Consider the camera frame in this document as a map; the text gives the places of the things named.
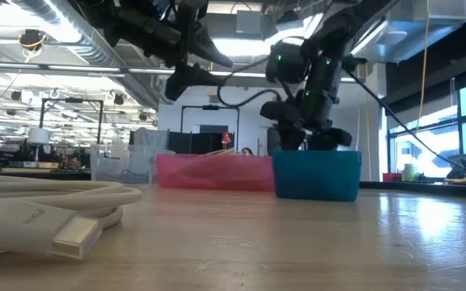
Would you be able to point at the white round container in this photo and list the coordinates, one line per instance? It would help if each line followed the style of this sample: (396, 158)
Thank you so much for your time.
(410, 173)

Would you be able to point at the teal plastic bin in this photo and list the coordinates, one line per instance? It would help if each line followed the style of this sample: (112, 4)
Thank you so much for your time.
(318, 175)

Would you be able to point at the black partition panel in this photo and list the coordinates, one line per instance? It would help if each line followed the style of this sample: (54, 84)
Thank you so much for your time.
(192, 143)

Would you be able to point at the black ceiling sensor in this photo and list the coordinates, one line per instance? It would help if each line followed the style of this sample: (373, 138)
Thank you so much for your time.
(32, 40)

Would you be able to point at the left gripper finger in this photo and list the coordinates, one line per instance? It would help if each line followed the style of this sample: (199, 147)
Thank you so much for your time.
(184, 83)
(210, 48)

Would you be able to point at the red desk lamp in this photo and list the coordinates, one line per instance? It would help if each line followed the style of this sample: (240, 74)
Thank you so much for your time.
(226, 139)

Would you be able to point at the black metal gantry frame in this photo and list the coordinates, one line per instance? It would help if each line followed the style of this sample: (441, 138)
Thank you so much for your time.
(210, 107)
(71, 100)

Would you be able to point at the white ceiling air unit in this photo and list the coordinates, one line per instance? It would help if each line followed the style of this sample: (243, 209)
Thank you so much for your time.
(419, 32)

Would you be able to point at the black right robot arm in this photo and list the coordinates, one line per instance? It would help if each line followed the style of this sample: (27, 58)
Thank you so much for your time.
(338, 24)

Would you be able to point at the clear plastic bin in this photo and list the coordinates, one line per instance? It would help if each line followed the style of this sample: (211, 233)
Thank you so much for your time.
(107, 161)

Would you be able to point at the red box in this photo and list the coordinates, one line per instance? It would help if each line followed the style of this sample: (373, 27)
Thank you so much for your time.
(392, 177)

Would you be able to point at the black yellow bag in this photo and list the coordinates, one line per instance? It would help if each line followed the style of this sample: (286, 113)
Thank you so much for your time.
(463, 171)

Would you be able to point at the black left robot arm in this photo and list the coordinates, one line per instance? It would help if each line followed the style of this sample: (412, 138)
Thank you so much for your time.
(136, 28)

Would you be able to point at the white table lamp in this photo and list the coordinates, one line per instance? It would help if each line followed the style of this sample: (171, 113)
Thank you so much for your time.
(39, 136)

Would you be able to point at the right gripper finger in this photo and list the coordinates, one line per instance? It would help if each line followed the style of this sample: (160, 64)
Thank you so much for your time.
(322, 144)
(291, 139)

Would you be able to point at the pink plastic bin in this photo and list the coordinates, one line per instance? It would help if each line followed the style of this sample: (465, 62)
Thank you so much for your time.
(217, 174)

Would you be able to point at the person's head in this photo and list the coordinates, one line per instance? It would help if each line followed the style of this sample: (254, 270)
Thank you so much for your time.
(247, 152)

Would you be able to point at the silver ventilation duct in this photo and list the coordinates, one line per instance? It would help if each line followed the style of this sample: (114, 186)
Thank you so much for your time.
(91, 44)

